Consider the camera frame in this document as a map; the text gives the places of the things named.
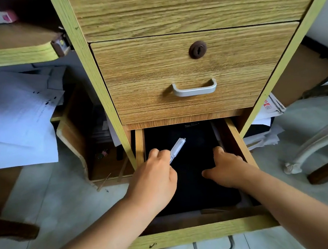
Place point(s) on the person's right hand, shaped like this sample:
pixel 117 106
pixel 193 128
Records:
pixel 231 171

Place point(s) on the person's left hand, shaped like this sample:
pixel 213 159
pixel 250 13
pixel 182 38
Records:
pixel 153 184

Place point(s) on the person's right thumb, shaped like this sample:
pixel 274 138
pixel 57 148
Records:
pixel 211 173

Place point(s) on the person's left fingers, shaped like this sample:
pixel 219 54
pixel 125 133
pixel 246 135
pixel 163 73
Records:
pixel 158 157

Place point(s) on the white pen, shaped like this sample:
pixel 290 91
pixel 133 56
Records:
pixel 177 149

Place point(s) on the person's right forearm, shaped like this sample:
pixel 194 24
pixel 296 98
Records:
pixel 297 211

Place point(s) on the person's left forearm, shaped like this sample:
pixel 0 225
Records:
pixel 99 237

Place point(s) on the black flat case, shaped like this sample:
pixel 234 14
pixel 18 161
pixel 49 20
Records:
pixel 192 149

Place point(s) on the grey pen in drawer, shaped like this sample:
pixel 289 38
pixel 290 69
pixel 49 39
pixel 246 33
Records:
pixel 217 135

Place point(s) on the open wooden drawer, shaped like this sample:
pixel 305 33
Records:
pixel 202 231

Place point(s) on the wooden drawer with lock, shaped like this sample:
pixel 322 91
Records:
pixel 153 72

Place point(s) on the pile of white papers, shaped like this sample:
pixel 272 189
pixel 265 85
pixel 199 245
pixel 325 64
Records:
pixel 268 109

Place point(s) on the open wooden box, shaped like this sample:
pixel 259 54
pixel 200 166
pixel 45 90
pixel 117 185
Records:
pixel 73 136

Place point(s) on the white curved chair leg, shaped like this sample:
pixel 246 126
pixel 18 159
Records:
pixel 312 145

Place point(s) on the round brown drawer lock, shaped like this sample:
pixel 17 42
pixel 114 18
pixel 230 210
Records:
pixel 197 49

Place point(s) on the brown cardboard sheet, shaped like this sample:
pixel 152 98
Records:
pixel 300 73

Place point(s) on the large white paper sheets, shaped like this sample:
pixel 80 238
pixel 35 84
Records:
pixel 11 119

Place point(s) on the plain wooden drawer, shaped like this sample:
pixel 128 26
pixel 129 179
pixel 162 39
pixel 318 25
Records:
pixel 185 6

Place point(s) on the dark brown wooden leg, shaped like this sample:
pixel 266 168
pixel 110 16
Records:
pixel 9 225

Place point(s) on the wooden keyboard shelf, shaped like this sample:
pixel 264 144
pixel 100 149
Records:
pixel 11 44

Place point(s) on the wooden desk cabinet frame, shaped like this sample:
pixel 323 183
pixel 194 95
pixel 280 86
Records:
pixel 86 58

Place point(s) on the rusty metal slide bracket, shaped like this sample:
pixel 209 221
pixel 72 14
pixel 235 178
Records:
pixel 60 45

